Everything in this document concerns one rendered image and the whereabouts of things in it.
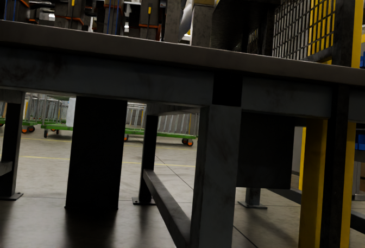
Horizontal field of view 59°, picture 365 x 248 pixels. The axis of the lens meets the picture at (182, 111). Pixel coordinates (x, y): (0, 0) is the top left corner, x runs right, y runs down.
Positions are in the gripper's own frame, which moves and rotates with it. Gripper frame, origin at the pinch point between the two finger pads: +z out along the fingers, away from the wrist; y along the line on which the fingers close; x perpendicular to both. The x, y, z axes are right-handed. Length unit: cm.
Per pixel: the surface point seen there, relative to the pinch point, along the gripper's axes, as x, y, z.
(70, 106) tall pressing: 181, 616, 29
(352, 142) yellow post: -67, -53, 52
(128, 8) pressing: 2.3, -3.4, 4.7
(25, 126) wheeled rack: 299, 674, 86
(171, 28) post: -15.2, -40.1, 22.2
